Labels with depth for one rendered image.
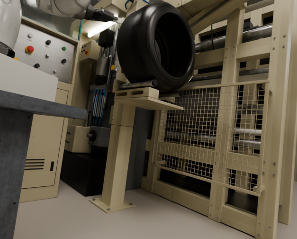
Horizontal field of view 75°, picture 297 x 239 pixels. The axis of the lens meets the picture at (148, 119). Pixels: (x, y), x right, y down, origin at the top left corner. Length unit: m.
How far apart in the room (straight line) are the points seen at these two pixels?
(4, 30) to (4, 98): 0.29
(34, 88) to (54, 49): 1.03
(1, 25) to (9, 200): 0.56
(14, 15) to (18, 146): 0.43
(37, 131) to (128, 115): 0.66
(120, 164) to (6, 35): 1.09
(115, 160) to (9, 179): 0.87
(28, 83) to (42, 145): 0.94
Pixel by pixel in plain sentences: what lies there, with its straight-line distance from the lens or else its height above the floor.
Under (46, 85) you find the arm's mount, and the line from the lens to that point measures 0.78.
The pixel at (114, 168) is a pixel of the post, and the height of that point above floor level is 0.30.
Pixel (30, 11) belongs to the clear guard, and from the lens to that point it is 1.76.
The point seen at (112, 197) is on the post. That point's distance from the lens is 1.58.
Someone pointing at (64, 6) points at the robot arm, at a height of 1.05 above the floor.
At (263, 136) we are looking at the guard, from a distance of 1.34.
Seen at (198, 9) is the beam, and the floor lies 1.64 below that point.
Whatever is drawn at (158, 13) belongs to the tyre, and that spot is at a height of 1.32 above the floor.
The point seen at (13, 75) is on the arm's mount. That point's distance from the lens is 0.72.
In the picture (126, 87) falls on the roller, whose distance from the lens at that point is 1.39.
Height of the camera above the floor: 0.59
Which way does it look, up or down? 4 degrees up
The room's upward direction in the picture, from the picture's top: 7 degrees clockwise
